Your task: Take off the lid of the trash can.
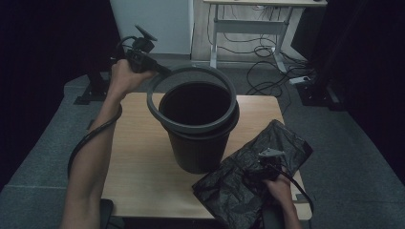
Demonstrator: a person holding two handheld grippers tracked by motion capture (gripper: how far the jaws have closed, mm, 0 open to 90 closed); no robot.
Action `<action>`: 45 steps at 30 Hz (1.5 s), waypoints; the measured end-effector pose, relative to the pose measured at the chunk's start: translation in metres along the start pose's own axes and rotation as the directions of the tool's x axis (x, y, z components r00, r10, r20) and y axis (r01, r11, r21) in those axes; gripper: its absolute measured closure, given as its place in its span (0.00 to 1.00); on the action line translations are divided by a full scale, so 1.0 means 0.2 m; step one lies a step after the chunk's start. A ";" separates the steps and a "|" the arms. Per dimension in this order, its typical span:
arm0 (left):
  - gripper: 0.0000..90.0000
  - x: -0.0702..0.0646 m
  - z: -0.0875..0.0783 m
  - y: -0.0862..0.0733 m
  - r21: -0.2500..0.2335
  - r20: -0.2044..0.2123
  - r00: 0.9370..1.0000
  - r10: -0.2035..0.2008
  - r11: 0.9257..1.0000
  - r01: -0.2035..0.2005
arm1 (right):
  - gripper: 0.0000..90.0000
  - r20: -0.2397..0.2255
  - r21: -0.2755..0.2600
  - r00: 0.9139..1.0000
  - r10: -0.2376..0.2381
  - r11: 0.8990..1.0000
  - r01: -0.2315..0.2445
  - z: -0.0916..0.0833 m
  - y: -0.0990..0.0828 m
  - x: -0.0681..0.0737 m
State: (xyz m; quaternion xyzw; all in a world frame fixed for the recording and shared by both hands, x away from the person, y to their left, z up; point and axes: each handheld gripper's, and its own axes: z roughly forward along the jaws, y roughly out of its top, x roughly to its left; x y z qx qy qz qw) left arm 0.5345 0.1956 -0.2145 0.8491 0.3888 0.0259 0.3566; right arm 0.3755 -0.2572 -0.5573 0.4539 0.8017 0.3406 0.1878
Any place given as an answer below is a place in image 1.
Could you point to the black stand with base plate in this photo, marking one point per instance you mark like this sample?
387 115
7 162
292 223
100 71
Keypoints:
95 90
318 92

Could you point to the black curtain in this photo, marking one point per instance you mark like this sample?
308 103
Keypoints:
47 63
375 79

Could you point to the white metal frame desk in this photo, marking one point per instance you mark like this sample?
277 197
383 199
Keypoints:
251 27

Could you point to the person's left hand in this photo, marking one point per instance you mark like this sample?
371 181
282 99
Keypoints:
124 79

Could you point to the white cabinet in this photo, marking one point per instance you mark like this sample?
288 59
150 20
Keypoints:
165 22

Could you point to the black plastic garbage bag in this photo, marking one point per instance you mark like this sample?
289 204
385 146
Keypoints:
232 187

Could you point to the white power strip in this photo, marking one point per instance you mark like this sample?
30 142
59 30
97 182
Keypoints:
299 80

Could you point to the black plastic trash bin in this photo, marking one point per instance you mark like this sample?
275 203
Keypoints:
199 149

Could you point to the black chair armrest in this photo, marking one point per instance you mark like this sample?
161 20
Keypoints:
272 219
107 213

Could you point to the person's right hand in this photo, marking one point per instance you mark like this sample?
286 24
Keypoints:
281 191

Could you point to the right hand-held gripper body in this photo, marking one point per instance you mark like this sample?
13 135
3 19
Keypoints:
270 165

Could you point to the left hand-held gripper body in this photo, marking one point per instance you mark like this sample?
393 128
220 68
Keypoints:
141 58

